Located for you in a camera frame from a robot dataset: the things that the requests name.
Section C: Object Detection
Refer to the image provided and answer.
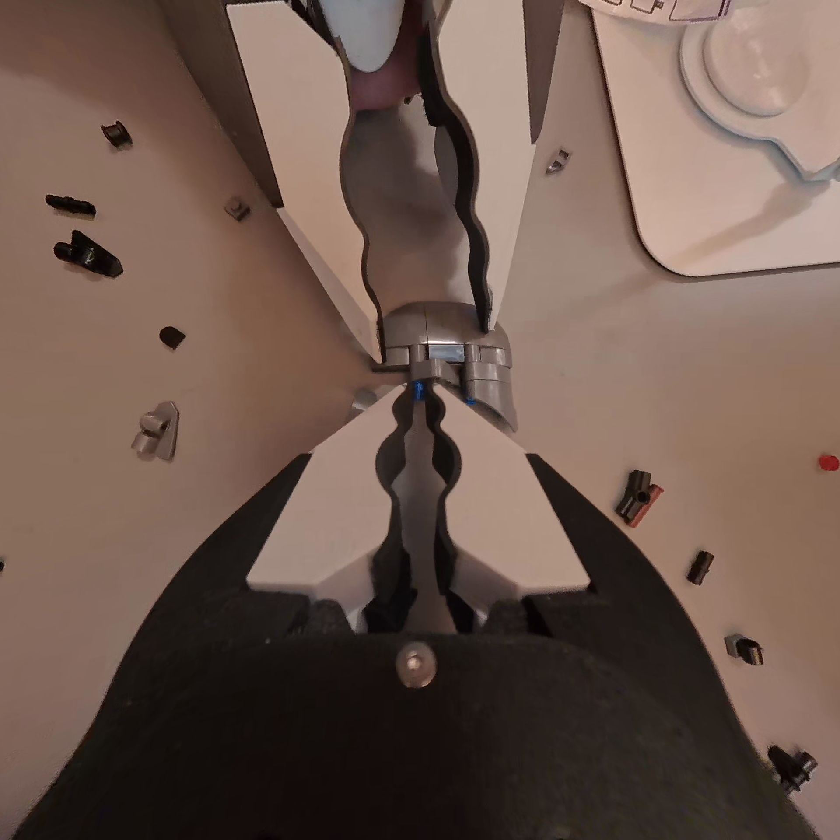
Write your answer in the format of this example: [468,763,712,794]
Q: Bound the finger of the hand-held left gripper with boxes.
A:
[415,0,531,333]
[225,0,388,366]

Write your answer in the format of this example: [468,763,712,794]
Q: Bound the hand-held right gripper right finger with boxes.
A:
[425,382,593,634]

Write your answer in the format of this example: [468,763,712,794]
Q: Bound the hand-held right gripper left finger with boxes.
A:
[245,384,416,634]

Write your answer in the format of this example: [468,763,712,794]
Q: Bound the grey lego assembly blue pins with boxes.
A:
[379,302,521,434]

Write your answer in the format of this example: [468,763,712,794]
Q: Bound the grey triangular lego piece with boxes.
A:
[131,402,180,460]

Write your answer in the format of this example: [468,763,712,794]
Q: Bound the black lego wedge panel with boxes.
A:
[54,230,123,278]

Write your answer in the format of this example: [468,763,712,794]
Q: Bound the black lego cross connector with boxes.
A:
[766,745,819,795]

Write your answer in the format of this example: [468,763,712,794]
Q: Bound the person's left hand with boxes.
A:
[354,62,421,112]

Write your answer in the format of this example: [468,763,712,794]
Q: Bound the black connector with brown axle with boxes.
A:
[615,470,665,526]

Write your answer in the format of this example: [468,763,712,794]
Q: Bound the clear sticker sheet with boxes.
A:
[577,0,732,27]

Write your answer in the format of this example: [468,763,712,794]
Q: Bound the pale blue stand frame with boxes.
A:
[679,13,840,181]

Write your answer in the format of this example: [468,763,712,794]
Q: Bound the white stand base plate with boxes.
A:
[591,0,840,280]

